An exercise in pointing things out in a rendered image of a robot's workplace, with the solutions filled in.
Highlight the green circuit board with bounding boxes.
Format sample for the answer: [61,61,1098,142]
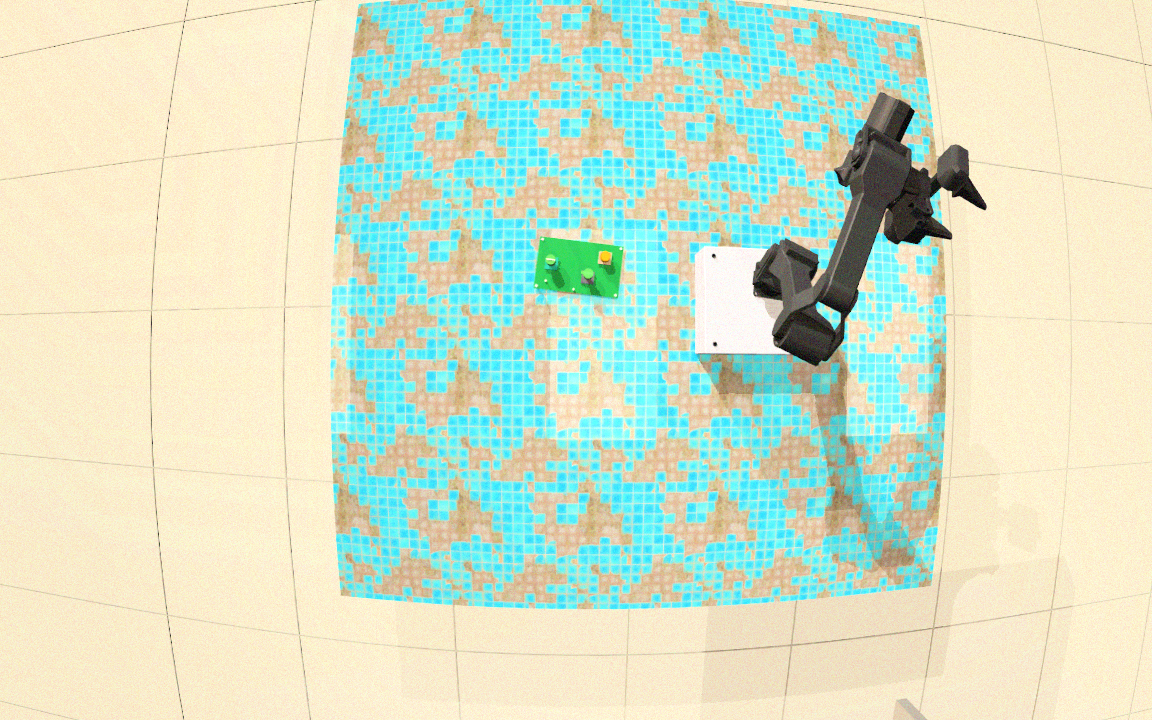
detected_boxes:
[533,236,624,298]

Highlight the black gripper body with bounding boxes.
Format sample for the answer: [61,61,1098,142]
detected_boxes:
[882,144,970,245]

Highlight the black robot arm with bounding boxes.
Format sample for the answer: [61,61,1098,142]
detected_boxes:
[752,92,934,367]

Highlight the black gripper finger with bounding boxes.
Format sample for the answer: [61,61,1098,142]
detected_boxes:
[952,177,987,210]
[927,217,952,240]

